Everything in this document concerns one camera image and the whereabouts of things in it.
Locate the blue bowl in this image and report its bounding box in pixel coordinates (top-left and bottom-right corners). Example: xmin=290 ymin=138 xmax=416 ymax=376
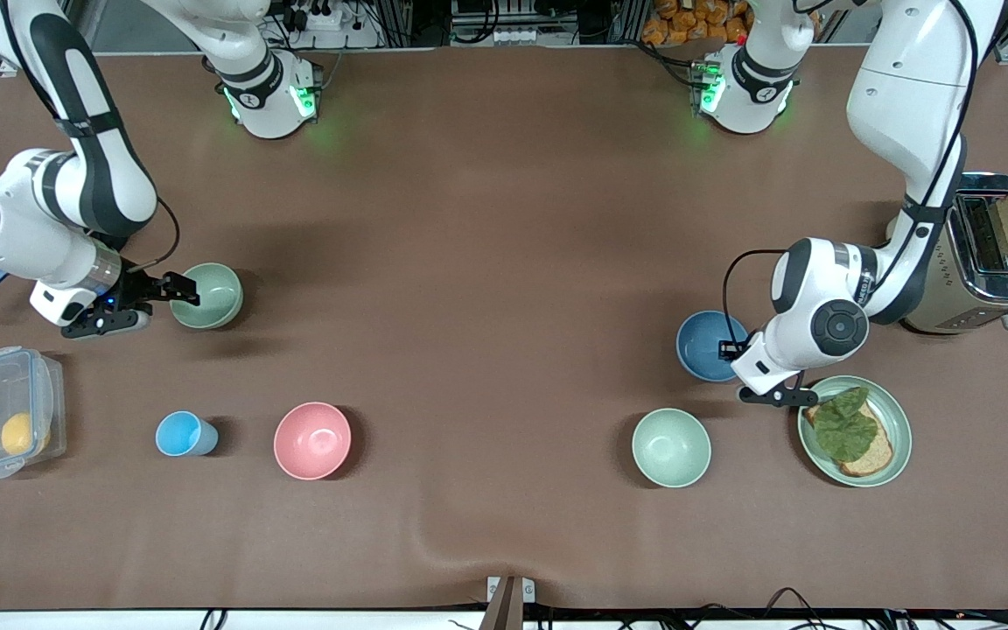
xmin=676 ymin=311 xmax=751 ymax=383

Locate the sage green bowl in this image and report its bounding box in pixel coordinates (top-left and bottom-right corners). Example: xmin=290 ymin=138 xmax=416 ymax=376
xmin=170 ymin=262 xmax=244 ymax=331

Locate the pale green bowl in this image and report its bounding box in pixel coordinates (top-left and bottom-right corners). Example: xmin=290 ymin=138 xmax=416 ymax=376
xmin=632 ymin=409 xmax=712 ymax=489

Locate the pink bowl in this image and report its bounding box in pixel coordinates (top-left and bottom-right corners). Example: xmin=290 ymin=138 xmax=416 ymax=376
xmin=273 ymin=402 xmax=353 ymax=481

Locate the light blue cup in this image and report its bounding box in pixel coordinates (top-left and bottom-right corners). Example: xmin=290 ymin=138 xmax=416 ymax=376
xmin=155 ymin=410 xmax=220 ymax=458

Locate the green lettuce leaf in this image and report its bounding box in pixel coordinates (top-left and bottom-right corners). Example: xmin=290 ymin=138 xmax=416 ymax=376
xmin=812 ymin=387 xmax=879 ymax=463

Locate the pale green plate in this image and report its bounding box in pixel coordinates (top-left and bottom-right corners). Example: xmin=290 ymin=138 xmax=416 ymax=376
xmin=797 ymin=375 xmax=914 ymax=488

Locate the brown bread slice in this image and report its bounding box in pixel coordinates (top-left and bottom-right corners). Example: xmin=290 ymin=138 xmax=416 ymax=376
xmin=802 ymin=398 xmax=895 ymax=479

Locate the yellow lemon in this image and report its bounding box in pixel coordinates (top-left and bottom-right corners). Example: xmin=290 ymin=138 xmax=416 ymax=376
xmin=0 ymin=412 xmax=37 ymax=457

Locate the beige chrome toaster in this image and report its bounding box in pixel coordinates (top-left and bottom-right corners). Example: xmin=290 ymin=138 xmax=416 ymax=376
xmin=902 ymin=172 xmax=1008 ymax=335

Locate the brown table cover mat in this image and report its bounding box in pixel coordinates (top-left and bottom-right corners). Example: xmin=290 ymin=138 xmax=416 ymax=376
xmin=0 ymin=45 xmax=1008 ymax=612

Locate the bag of orange buns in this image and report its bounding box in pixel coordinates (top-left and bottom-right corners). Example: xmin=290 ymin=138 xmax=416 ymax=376
xmin=641 ymin=0 xmax=750 ymax=46

